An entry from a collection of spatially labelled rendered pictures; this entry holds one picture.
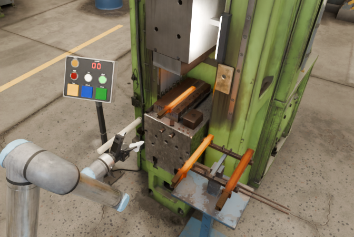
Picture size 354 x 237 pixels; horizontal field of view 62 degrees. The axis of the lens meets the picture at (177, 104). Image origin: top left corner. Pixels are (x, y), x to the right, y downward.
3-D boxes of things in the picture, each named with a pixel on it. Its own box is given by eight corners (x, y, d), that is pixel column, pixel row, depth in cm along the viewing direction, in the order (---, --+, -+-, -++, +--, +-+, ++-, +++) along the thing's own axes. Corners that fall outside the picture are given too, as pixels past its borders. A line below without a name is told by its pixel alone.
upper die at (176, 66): (180, 76, 170) (180, 61, 164) (153, 65, 178) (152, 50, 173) (215, 49, 198) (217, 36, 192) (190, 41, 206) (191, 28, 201)
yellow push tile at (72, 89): (77, 96, 199) (78, 85, 198) (67, 94, 200) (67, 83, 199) (78, 96, 201) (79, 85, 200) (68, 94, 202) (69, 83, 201)
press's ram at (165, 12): (202, 69, 158) (209, -8, 134) (146, 48, 175) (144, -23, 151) (236, 42, 186) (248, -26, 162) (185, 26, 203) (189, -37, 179)
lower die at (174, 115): (177, 122, 191) (178, 112, 186) (153, 110, 200) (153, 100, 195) (209, 93, 219) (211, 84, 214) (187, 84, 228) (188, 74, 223)
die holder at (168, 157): (187, 183, 208) (191, 137, 181) (145, 159, 224) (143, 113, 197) (224, 139, 245) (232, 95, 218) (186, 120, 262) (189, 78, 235)
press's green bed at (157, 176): (183, 220, 236) (186, 183, 208) (147, 196, 253) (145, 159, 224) (216, 176, 273) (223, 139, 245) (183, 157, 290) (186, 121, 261)
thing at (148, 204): (174, 242, 222) (174, 241, 221) (117, 201, 247) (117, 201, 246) (201, 205, 248) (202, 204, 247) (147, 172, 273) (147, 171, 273)
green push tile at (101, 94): (105, 99, 196) (106, 89, 196) (95, 98, 197) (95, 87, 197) (106, 99, 198) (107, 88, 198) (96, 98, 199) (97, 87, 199)
